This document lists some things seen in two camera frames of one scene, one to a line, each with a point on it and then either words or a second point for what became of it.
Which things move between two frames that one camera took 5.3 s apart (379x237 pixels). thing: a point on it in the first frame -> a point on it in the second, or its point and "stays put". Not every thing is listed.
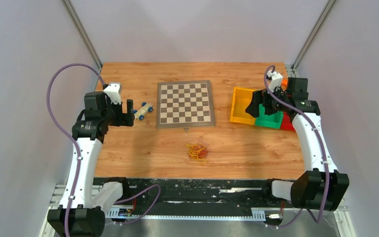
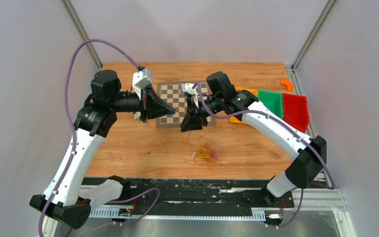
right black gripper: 252,108 -> 194,118
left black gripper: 124,119 -> 153,106
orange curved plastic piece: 284,83 stays put
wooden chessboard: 185,104 stays put
